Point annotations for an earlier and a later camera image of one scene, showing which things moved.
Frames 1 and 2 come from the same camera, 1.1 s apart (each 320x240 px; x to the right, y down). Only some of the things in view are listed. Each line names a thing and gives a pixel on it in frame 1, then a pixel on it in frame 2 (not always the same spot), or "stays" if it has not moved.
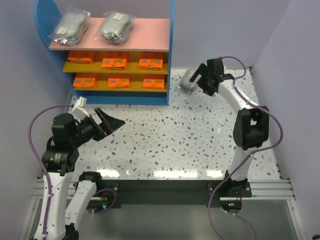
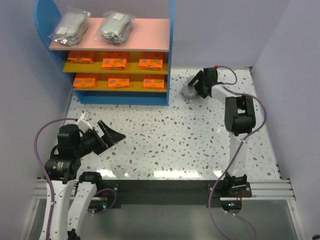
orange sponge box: x=118 y=80 stays
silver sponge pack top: x=185 y=81 → x=189 y=92
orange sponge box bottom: x=115 y=60 stays
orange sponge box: x=81 y=57 stays
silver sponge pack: x=71 y=26 stays
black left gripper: x=100 y=125 → x=102 y=137
